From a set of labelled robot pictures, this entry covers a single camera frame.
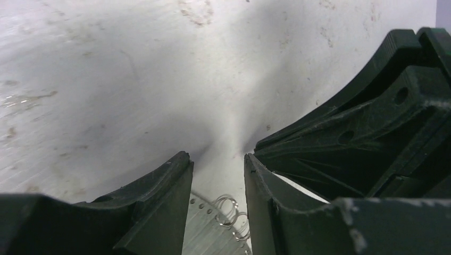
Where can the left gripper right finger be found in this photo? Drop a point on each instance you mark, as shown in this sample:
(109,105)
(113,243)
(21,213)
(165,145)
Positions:
(282,219)

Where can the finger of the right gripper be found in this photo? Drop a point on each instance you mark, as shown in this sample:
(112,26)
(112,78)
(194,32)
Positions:
(395,145)
(399,49)

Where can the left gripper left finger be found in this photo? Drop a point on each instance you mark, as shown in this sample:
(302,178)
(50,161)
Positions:
(146,216)

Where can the grey key holder with rings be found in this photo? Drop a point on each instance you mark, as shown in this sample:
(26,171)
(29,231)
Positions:
(216,227)

